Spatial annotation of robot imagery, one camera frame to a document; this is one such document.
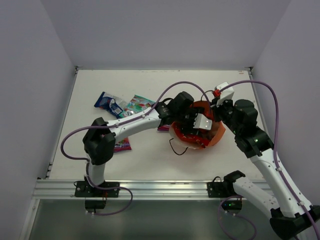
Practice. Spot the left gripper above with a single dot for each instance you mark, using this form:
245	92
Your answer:
189	119

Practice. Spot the red snack packet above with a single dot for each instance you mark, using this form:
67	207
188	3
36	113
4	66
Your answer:
190	138

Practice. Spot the orange paper bag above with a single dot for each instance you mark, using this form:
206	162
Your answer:
217	128

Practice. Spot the green Fox's candy packet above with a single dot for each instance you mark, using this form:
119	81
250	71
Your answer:
137	104

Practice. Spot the purple Fox's candy packet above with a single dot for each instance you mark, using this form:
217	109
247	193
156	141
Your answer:
123	145

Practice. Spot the blue snack packet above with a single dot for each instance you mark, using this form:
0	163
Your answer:
112	104

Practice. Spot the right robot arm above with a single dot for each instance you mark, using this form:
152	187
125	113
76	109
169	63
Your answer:
289	212

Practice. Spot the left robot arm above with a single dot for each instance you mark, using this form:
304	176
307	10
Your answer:
101	137

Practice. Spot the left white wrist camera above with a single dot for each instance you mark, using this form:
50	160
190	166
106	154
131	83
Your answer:
202	122

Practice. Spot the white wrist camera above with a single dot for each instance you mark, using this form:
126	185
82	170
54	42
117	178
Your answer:
202	122
223	92

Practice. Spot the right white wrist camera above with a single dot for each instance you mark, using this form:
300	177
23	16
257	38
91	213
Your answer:
223	92

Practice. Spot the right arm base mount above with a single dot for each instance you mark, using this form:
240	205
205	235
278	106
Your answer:
218	188

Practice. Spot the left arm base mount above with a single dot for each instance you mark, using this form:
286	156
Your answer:
95	199

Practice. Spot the aluminium rail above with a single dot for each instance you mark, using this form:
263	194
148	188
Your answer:
149	190

